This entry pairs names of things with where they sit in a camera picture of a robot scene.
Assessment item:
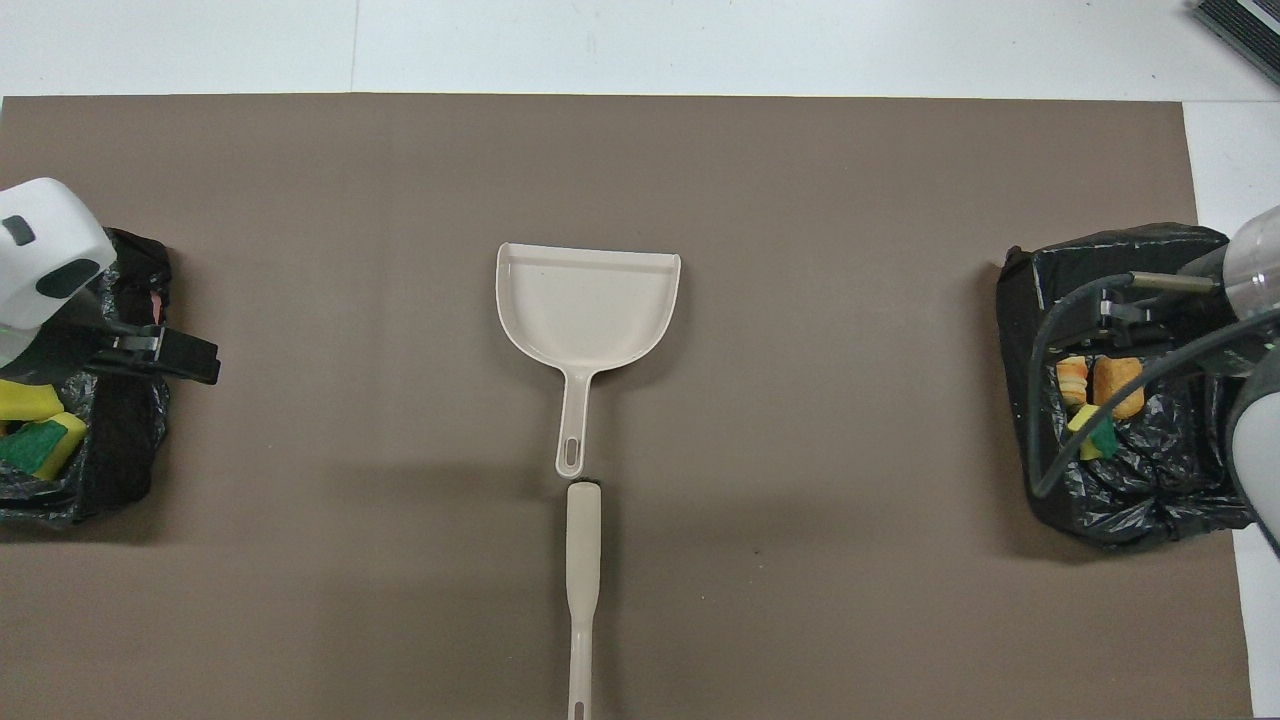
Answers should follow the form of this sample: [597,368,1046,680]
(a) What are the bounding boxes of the black ribbed grille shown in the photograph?
[1187,0,1280,87]

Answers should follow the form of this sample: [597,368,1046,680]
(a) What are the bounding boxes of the brown paper table mat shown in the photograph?
[0,93,1254,720]

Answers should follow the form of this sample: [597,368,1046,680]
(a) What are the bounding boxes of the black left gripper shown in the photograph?
[0,288,222,387]

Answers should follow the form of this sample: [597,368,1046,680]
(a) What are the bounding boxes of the beige brush black bristles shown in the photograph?
[565,479,604,720]

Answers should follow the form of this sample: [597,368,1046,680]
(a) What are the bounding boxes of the yellow green sponge piece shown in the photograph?
[1066,404,1120,461]

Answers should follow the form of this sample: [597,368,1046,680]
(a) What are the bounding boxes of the notched yellow sponge piece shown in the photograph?
[0,381,67,424]

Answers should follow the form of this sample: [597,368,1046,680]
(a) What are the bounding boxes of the black bagged bin pink spot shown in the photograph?
[0,228,173,528]

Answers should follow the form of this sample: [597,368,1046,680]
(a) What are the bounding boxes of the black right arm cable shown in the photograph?
[1027,270,1280,500]

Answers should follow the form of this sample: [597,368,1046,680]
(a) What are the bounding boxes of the beige plastic dustpan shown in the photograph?
[495,241,684,480]

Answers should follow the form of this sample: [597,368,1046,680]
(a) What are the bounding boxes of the brown bread roll toy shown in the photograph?
[1091,356,1146,421]

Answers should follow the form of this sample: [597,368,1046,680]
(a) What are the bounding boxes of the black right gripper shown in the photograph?
[1093,286,1251,363]

